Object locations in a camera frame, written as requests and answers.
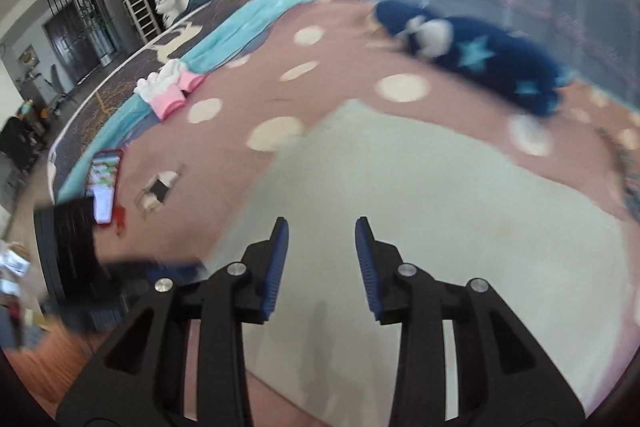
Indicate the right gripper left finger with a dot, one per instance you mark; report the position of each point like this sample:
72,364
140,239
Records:
178,359

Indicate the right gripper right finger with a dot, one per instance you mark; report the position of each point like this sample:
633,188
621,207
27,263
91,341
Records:
465,358

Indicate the white t-shirt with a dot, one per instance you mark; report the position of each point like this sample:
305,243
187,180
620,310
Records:
458,209

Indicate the red case smartphone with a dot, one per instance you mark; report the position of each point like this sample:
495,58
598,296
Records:
101,184

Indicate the dark patterned bedspread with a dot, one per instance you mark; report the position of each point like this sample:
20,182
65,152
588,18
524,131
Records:
114,90

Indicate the pink white socks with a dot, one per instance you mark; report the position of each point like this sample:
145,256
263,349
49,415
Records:
165,91

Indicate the turquoise towel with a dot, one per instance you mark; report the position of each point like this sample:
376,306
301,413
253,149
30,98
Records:
225,42

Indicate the floral folded garment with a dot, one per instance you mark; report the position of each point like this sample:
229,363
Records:
625,173

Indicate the white shelf rack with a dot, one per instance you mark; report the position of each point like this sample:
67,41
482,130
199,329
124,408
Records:
145,23

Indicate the navy star fleece garment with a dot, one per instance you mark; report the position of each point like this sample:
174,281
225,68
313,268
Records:
514,67

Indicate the pink polka dot blanket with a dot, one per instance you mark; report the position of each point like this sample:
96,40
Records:
184,181

